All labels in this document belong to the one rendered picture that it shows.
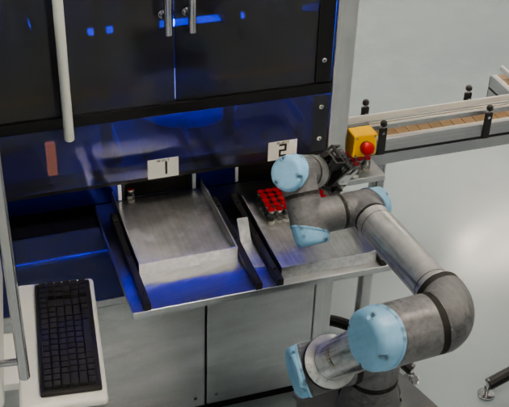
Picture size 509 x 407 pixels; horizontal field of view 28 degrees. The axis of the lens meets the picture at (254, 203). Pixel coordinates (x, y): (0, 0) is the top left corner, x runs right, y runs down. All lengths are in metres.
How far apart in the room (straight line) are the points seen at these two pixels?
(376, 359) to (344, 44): 1.16
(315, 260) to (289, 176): 0.60
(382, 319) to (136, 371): 1.50
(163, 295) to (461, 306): 0.91
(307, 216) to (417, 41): 3.92
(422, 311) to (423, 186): 2.82
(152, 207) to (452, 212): 1.94
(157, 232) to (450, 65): 3.25
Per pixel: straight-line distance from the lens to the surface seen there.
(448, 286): 1.88
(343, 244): 2.70
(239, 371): 3.29
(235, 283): 2.55
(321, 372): 2.13
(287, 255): 2.65
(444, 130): 3.17
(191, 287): 2.54
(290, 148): 2.82
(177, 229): 2.73
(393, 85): 5.43
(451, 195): 4.58
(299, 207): 2.08
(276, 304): 3.15
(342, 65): 2.76
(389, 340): 1.78
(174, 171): 2.75
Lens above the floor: 2.48
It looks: 34 degrees down
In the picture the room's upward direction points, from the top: 2 degrees clockwise
